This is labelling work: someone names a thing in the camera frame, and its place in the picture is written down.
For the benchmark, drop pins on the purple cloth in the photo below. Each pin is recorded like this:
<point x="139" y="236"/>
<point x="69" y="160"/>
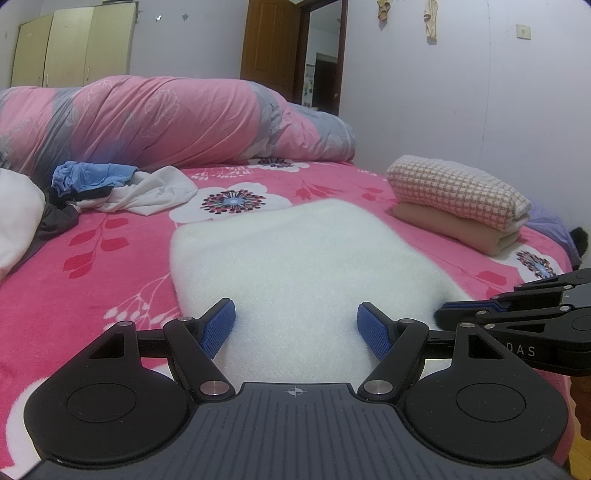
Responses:
<point x="549" y="226"/>

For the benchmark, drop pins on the pink floral blanket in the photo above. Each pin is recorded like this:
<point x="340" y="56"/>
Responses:
<point x="115" y="258"/>

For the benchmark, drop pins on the white t-shirt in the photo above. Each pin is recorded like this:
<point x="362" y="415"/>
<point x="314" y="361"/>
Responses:
<point x="18" y="221"/>

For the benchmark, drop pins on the pale yellow wardrobe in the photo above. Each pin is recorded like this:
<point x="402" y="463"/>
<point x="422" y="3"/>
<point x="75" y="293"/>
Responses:
<point x="69" y="46"/>

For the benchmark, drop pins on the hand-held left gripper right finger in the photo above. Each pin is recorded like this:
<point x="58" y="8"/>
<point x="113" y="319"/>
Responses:
<point x="374" y="330"/>

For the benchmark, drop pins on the hanging beige wall cloth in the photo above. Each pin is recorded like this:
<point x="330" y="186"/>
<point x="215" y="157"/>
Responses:
<point x="431" y="18"/>

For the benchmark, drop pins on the black fluffy item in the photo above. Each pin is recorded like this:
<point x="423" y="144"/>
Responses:
<point x="579" y="240"/>

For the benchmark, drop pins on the brown wooden door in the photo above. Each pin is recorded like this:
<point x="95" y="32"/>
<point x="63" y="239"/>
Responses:
<point x="272" y="46"/>

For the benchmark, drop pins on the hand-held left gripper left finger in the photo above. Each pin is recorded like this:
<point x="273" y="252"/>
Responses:
<point x="217" y="327"/>

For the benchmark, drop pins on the pink checked folded cloth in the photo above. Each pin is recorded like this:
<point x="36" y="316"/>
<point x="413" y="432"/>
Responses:
<point x="457" y="189"/>

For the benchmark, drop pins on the white wall switch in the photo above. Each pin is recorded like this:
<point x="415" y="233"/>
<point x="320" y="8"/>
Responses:
<point x="523" y="31"/>

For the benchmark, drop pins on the beige folded cloth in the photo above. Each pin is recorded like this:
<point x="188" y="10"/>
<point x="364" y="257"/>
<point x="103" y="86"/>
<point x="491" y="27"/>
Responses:
<point x="443" y="228"/>

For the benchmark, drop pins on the dark grey garment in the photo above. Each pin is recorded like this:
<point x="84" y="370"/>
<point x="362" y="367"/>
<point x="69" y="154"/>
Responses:
<point x="55" y="221"/>

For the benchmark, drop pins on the white garment with black trim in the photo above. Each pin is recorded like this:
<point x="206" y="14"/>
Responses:
<point x="152" y="191"/>

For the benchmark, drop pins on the blue garment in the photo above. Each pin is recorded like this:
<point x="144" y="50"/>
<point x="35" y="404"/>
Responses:
<point x="92" y="175"/>

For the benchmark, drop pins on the small hanging wall item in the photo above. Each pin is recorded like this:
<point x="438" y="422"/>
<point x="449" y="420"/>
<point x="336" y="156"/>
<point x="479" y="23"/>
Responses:
<point x="383" y="11"/>

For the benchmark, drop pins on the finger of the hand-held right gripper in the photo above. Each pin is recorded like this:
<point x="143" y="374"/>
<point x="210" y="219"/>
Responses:
<point x="554" y="288"/>
<point x="466" y="316"/>

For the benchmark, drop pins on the pink and grey quilt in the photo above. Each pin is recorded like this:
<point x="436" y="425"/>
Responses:
<point x="161" y="120"/>

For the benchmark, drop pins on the cream white fuzzy sweater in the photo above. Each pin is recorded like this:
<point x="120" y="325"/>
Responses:
<point x="295" y="258"/>

